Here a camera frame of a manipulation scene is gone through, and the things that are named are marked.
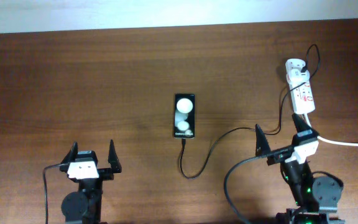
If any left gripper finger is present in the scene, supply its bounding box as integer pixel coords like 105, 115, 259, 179
108, 139, 122, 173
61, 141, 78, 164

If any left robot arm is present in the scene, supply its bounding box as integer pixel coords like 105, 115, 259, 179
60, 140, 122, 224

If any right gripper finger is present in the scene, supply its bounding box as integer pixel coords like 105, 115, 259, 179
291, 113, 312, 133
255, 124, 271, 156

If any black charging cable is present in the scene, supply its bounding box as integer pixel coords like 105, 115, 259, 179
179, 44, 321, 180

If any black Galaxy flip phone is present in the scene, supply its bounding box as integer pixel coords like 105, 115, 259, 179
173, 93, 196, 139

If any white charger adapter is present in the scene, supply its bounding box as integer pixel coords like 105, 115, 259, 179
287, 68, 310, 85

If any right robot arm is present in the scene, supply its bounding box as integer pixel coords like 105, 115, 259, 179
255, 114, 346, 223

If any white power strip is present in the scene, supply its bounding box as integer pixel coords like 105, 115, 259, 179
285, 58, 315, 115

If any white power strip cord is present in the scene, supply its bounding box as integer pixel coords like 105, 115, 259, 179
303, 113, 358, 149

